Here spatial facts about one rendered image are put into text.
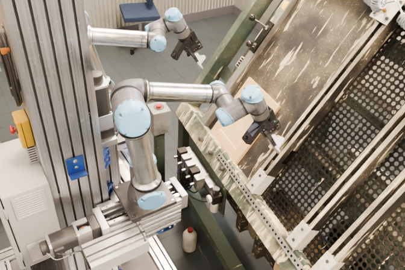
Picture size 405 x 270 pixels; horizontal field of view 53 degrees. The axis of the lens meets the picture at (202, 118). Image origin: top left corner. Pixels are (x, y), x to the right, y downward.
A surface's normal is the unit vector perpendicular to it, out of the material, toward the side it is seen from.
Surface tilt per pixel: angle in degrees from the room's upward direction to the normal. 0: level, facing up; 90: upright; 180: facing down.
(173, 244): 0
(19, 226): 90
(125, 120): 82
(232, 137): 57
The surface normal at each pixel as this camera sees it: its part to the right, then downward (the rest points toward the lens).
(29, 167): 0.05, -0.79
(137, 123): 0.30, 0.49
